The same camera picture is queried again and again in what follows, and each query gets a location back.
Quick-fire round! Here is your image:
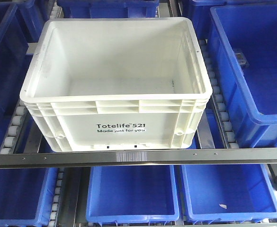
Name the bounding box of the white Totelife plastic bin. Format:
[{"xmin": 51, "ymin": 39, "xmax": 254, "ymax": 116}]
[{"xmin": 20, "ymin": 17, "xmax": 212, "ymax": 152}]

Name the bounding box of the right shelf lower centre bin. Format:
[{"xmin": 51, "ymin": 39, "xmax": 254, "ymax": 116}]
[{"xmin": 86, "ymin": 166, "xmax": 180, "ymax": 226}]

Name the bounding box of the shelf roller track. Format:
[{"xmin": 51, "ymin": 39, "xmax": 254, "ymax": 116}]
[
  {"xmin": 0, "ymin": 100, "xmax": 27, "ymax": 155},
  {"xmin": 198, "ymin": 40, "xmax": 239, "ymax": 149}
]

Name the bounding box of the right shelf upper centre bin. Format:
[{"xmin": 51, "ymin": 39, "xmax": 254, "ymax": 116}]
[{"xmin": 57, "ymin": 0, "xmax": 159, "ymax": 18}]

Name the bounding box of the right shelf left roller track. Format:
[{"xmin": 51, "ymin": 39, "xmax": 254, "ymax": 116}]
[{"xmin": 0, "ymin": 100, "xmax": 27, "ymax": 155}]

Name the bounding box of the shelf blue bin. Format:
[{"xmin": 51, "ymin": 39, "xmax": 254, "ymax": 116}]
[
  {"xmin": 0, "ymin": 2, "xmax": 35, "ymax": 116},
  {"xmin": 208, "ymin": 3, "xmax": 277, "ymax": 148}
]

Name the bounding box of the right shelf lower left bin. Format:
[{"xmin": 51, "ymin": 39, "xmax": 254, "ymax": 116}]
[{"xmin": 0, "ymin": 168, "xmax": 58, "ymax": 227}]

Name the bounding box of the right shelf blue bin left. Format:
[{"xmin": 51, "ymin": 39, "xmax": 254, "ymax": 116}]
[{"xmin": 0, "ymin": 2, "xmax": 35, "ymax": 116}]

